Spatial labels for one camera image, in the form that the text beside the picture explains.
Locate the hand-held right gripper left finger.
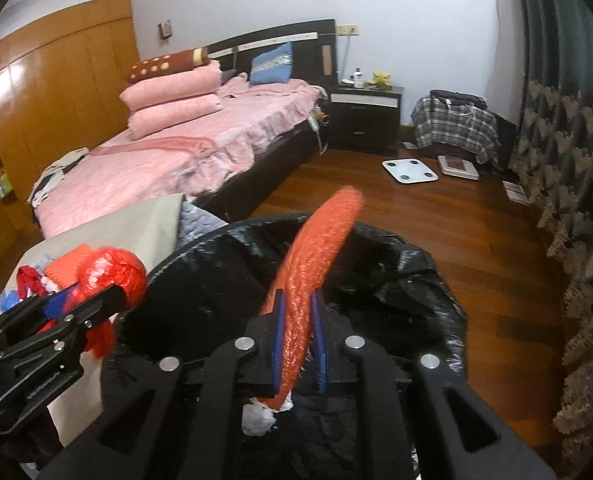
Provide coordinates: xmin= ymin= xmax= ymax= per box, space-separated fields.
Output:
xmin=36 ymin=304 xmax=287 ymax=480

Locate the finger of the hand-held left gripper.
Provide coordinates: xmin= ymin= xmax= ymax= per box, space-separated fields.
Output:
xmin=0 ymin=285 xmax=84 ymax=337
xmin=0 ymin=287 xmax=130 ymax=367

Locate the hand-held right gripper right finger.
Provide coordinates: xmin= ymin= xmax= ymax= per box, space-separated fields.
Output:
xmin=310 ymin=291 xmax=559 ymax=480

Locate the red plastic bag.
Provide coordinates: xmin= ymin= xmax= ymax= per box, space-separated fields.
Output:
xmin=76 ymin=245 xmax=148 ymax=359

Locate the long red-orange foam net sleeve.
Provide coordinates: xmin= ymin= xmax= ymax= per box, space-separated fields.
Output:
xmin=254 ymin=186 xmax=366 ymax=413

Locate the black bag lined bin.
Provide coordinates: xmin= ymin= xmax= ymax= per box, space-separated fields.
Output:
xmin=99 ymin=212 xmax=469 ymax=480

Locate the red crumpled wrapper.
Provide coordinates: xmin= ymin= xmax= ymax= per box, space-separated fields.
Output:
xmin=16 ymin=265 xmax=50 ymax=302

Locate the blue plastic scrap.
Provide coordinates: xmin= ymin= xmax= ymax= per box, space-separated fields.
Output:
xmin=0 ymin=289 xmax=25 ymax=314

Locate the white crumpled tissue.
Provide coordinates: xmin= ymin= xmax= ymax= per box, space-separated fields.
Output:
xmin=241 ymin=395 xmax=296 ymax=436

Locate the beige table with clutter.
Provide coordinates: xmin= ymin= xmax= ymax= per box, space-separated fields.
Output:
xmin=1 ymin=192 xmax=184 ymax=447

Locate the pile of clothes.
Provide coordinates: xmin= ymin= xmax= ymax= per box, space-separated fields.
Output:
xmin=29 ymin=147 xmax=90 ymax=207

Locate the grey quilted cloth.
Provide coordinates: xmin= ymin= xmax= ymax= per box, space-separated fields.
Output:
xmin=179 ymin=200 xmax=233 ymax=252

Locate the dark bed with pink bedspread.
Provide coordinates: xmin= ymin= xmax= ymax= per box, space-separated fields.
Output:
xmin=29 ymin=19 xmax=338 ymax=238

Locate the folded dark pink blanket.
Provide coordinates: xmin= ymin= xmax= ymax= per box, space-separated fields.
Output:
xmin=101 ymin=135 xmax=217 ymax=161

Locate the white bathroom scale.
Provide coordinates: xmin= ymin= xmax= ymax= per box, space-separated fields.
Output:
xmin=382 ymin=158 xmax=439 ymax=186

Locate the wooden wardrobe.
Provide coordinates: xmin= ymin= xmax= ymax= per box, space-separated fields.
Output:
xmin=0 ymin=0 xmax=140 ymax=283

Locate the white power strip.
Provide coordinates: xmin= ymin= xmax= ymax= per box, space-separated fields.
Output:
xmin=306 ymin=105 xmax=330 ymax=154

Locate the white scale with dark centre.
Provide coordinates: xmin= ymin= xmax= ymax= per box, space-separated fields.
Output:
xmin=437 ymin=155 xmax=481 ymax=181

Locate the dark nightstand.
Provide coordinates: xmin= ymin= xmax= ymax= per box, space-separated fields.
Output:
xmin=326 ymin=84 xmax=405 ymax=157

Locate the flat book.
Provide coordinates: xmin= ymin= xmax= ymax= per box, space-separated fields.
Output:
xmin=502 ymin=180 xmax=530 ymax=206

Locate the plaid cloth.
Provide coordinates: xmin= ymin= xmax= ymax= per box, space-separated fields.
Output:
xmin=411 ymin=95 xmax=501 ymax=166

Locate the brown dotted bolster pillow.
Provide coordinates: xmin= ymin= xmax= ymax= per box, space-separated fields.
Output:
xmin=125 ymin=47 xmax=212 ymax=84

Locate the black chair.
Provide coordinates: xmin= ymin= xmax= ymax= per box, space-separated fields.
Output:
xmin=491 ymin=112 xmax=520 ymax=171

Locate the dark garment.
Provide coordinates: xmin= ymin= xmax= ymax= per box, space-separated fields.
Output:
xmin=429 ymin=89 xmax=488 ymax=111

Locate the blue cushion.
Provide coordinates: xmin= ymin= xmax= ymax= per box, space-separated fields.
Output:
xmin=249 ymin=41 xmax=295 ymax=86

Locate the dark patterned curtain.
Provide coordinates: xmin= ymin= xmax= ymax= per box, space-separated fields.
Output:
xmin=505 ymin=0 xmax=593 ymax=463

